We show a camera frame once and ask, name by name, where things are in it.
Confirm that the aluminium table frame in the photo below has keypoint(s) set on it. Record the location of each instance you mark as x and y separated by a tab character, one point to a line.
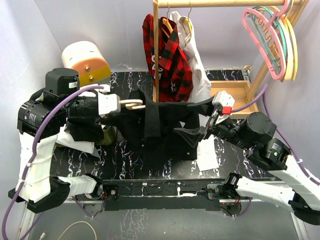
87	220

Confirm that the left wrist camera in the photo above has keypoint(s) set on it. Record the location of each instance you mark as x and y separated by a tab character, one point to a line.
108	103

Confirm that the black button shirt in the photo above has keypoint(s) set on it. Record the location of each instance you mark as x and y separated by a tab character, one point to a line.
149	131

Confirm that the white hanging shirt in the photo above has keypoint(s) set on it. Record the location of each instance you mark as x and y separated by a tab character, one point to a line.
206	153

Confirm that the white shirt in basket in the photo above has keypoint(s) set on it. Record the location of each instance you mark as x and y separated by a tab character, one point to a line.
66	139

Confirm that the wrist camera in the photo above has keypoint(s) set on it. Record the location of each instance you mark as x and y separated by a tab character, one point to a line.
225	100
108	103

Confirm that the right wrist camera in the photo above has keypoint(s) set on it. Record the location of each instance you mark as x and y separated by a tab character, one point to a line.
225	100

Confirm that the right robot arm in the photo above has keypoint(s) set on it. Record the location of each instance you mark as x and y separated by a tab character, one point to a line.
256	134

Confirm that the beige plastic hanger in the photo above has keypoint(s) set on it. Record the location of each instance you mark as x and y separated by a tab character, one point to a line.
132	104

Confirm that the pink plastic hanger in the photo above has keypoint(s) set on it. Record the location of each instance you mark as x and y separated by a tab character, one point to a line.
262	40

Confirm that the wooden clothes rack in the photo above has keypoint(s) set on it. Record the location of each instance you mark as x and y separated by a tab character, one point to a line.
245	93

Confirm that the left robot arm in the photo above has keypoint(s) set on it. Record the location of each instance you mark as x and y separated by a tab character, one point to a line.
63	112

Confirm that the teal plastic hanger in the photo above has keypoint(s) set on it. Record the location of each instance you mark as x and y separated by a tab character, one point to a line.
277	37

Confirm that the yellow plastic hanger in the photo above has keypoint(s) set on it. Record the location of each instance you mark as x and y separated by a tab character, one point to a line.
284	28

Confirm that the green plastic laundry basket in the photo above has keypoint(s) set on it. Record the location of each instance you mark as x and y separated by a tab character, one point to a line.
109	135

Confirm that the red plaid hanging shirt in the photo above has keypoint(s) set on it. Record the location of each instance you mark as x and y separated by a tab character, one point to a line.
174	72

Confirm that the round pastel drawer box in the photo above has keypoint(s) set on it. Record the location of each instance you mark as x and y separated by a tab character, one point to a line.
85	58

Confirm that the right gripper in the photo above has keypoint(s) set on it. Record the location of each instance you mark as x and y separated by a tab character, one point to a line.
192	134

